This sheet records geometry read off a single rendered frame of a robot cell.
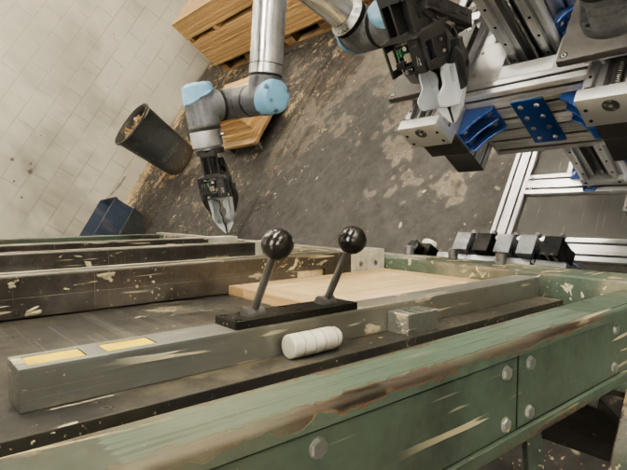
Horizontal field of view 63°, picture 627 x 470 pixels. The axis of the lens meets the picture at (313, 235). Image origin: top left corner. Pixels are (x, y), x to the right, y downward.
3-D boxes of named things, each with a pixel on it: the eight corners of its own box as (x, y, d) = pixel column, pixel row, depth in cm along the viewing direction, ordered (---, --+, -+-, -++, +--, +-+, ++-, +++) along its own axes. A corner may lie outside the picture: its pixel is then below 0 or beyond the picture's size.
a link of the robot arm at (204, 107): (220, 78, 120) (187, 82, 115) (229, 126, 122) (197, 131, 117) (205, 84, 126) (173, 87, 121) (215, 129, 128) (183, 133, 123)
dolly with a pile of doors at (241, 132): (291, 103, 443) (258, 71, 419) (265, 153, 426) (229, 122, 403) (251, 114, 489) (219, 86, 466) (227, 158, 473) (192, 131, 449)
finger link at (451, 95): (438, 134, 77) (419, 75, 74) (458, 118, 80) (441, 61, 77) (455, 132, 75) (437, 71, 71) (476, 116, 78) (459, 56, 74)
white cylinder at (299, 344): (295, 362, 60) (344, 350, 65) (295, 337, 60) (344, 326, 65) (280, 356, 62) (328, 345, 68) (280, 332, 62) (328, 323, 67)
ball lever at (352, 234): (341, 315, 71) (377, 234, 66) (320, 319, 69) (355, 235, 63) (325, 298, 74) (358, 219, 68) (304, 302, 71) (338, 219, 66)
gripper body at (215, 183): (201, 203, 121) (189, 152, 118) (205, 198, 129) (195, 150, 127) (232, 198, 121) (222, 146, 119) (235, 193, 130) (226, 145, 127)
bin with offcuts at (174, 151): (204, 139, 538) (153, 98, 501) (181, 179, 522) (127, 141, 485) (182, 144, 577) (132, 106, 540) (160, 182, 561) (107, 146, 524)
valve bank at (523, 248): (612, 263, 131) (579, 214, 117) (598, 313, 127) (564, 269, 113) (447, 250, 169) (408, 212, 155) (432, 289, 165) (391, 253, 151)
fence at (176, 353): (538, 296, 106) (539, 277, 106) (19, 414, 45) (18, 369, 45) (516, 293, 110) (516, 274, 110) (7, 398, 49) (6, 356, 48)
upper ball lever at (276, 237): (270, 328, 64) (304, 238, 58) (244, 333, 61) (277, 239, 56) (255, 310, 66) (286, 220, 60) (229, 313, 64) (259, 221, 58)
